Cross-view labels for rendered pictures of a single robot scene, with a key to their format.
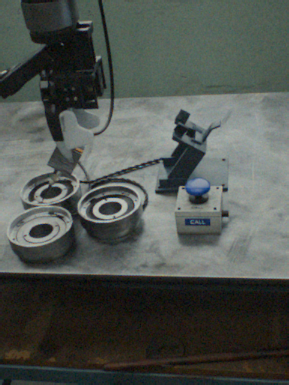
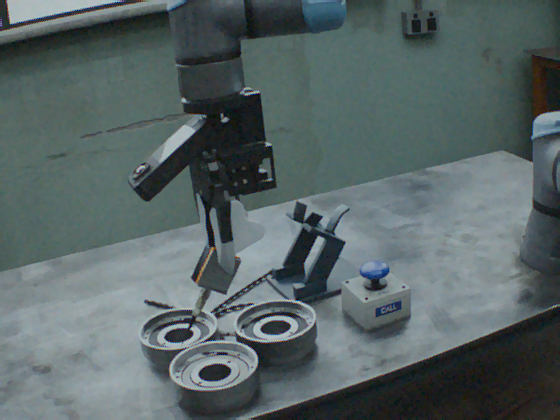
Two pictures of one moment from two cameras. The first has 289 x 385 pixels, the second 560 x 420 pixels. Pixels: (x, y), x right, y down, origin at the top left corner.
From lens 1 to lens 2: 0.51 m
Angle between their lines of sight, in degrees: 32
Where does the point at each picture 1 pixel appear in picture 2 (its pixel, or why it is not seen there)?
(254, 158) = (364, 249)
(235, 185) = not seen: hidden behind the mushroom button
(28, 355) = not seen: outside the picture
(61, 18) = (238, 78)
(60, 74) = (227, 151)
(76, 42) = (247, 108)
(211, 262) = (429, 340)
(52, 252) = (252, 389)
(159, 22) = (61, 185)
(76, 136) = (244, 232)
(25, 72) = (181, 158)
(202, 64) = (115, 227)
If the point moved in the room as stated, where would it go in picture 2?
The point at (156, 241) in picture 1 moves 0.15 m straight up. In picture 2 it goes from (352, 345) to (345, 239)
